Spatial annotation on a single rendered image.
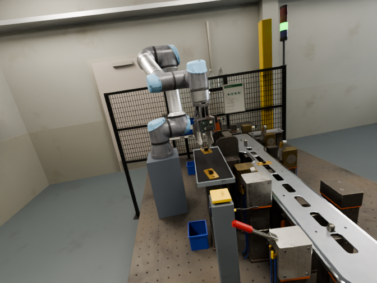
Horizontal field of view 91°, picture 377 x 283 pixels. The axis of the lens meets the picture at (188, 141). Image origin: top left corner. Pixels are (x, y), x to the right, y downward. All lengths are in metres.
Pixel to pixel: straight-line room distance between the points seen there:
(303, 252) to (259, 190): 0.26
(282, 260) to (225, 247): 0.18
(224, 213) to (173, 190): 0.64
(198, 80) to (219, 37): 3.29
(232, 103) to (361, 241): 1.61
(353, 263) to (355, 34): 5.10
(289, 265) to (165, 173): 0.77
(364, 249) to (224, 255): 0.39
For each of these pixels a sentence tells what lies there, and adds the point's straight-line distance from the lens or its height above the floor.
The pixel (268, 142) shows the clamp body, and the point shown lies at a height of 0.98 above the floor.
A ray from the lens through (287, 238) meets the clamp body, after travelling 0.65.
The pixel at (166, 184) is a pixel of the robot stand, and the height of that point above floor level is 0.94.
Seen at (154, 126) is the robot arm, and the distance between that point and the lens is 1.12.
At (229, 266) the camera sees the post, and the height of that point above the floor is 0.89.
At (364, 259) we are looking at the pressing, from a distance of 0.75.
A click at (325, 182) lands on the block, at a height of 1.03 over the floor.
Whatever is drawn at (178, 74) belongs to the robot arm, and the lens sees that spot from 0.82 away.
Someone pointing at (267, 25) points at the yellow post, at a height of 1.94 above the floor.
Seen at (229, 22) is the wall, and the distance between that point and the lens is 4.13.
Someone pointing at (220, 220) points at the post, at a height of 1.09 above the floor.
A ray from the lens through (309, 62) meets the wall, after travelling 4.84.
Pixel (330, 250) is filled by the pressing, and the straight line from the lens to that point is 0.74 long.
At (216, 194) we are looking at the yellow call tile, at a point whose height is 1.16.
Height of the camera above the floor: 1.51
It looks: 17 degrees down
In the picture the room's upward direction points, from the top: 9 degrees counter-clockwise
